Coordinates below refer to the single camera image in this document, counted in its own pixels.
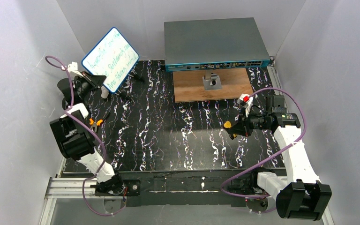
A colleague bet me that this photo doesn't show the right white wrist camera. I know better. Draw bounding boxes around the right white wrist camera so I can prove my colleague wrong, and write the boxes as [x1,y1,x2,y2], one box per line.
[237,94,254,116]

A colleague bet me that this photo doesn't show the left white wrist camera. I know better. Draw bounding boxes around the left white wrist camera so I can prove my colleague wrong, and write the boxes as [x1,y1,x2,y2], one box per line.
[61,61,84,77]

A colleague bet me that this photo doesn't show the grey metal bracket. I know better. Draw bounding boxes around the grey metal bracket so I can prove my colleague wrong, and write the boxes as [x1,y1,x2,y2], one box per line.
[202,72,222,90]

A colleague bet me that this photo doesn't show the yellow bone-shaped eraser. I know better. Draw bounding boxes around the yellow bone-shaped eraser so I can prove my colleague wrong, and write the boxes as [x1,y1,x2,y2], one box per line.
[223,121,237,140]

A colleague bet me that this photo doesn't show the white plastic pipe piece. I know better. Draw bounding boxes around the white plastic pipe piece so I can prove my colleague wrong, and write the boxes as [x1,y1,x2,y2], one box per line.
[101,86,110,99]

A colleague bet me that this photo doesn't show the orange handled pliers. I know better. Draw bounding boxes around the orange handled pliers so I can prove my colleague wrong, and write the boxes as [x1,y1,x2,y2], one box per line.
[89,112,110,134]

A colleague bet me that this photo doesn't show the grey network switch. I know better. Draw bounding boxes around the grey network switch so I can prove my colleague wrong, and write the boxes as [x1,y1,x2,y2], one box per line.
[164,17,271,72]

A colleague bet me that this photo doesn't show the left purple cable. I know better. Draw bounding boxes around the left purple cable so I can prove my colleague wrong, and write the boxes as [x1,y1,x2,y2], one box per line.
[45,56,128,217]

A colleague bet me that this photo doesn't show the aluminium frame rail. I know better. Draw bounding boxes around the aluminium frame rail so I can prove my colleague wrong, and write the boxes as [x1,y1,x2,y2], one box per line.
[38,175,336,225]

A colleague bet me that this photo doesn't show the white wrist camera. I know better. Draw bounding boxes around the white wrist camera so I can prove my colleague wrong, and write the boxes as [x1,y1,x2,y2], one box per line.
[237,94,254,116]
[61,61,84,77]

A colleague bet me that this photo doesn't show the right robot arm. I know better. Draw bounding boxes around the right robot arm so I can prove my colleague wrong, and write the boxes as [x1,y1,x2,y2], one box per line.
[223,94,332,221]

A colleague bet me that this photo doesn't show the blue framed whiteboard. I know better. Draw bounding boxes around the blue framed whiteboard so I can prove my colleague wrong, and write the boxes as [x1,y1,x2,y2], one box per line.
[81,27,140,93]

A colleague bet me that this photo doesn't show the wooden board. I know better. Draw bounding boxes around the wooden board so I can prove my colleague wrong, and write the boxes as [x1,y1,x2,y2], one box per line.
[172,68,253,103]

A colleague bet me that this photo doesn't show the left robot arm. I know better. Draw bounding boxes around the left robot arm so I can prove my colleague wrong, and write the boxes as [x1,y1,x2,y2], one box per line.
[49,71,126,195]

